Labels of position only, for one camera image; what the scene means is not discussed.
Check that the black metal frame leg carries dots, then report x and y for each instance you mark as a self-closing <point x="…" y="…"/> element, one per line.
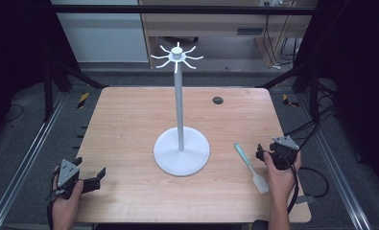
<point x="49" y="92"/>
<point x="313" y="92"/>

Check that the black chair part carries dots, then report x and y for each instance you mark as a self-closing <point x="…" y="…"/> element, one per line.
<point x="260" y="225"/>

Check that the aluminium floor rail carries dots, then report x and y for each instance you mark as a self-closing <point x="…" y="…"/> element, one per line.
<point x="334" y="166"/>
<point x="27" y="159"/>

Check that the white hook rack stand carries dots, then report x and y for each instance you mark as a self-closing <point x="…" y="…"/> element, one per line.
<point x="181" y="152"/>

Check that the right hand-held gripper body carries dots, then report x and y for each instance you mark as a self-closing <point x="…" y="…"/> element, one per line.
<point x="284" y="153"/>

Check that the person's left hand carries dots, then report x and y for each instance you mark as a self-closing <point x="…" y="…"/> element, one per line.
<point x="64" y="202"/>

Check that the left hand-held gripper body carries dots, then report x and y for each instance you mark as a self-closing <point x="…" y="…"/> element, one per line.
<point x="67" y="172"/>

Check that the black table grommet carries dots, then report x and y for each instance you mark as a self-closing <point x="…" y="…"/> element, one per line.
<point x="217" y="100"/>

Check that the black metal frame bar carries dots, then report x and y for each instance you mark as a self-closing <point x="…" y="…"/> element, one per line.
<point x="177" y="9"/>

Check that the person's right hand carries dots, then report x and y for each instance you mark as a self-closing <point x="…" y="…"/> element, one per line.
<point x="281" y="180"/>

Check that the black curtain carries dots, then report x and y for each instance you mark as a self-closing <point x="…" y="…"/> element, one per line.
<point x="360" y="80"/>
<point x="14" y="48"/>

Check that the white cabinet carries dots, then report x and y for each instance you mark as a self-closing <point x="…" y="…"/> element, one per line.
<point x="104" y="35"/>

